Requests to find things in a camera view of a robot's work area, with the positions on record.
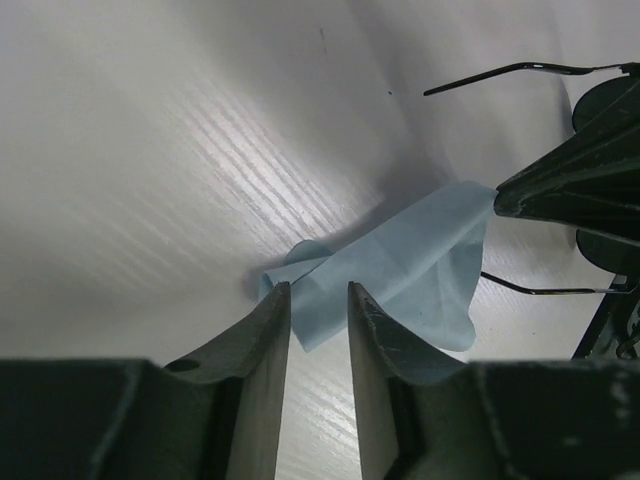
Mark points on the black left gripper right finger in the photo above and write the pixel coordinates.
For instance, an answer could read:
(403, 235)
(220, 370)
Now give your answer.
(422, 414)

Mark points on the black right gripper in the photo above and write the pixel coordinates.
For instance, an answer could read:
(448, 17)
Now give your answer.
(606, 140)

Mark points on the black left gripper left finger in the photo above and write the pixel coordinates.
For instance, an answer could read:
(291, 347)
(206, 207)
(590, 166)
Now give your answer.
(214, 413)

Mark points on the light blue cleaning cloth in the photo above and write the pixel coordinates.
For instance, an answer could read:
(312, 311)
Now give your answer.
(421, 266)

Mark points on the black aviator sunglasses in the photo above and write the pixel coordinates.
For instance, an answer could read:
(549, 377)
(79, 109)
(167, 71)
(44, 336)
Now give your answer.
(618, 258)

